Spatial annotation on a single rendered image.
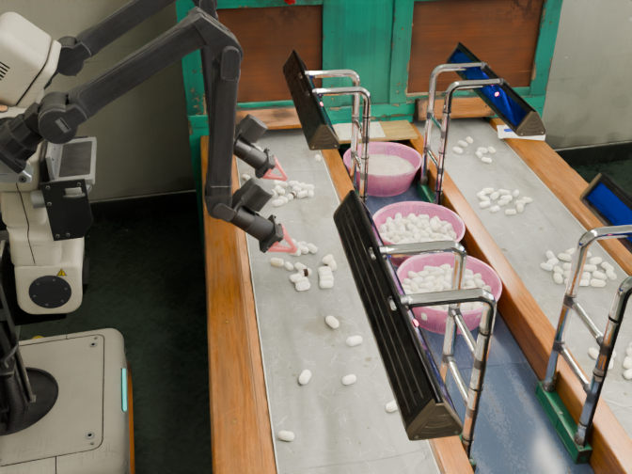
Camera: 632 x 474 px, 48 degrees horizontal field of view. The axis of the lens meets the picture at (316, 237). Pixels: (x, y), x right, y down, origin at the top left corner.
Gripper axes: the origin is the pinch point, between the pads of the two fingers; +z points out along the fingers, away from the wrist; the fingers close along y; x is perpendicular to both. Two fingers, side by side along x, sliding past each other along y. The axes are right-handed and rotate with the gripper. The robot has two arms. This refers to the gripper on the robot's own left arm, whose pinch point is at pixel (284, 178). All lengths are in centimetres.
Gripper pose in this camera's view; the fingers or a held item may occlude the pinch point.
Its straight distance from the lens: 217.5
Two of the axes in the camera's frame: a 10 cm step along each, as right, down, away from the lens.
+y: -1.4, -5.2, 8.4
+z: 7.5, 5.0, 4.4
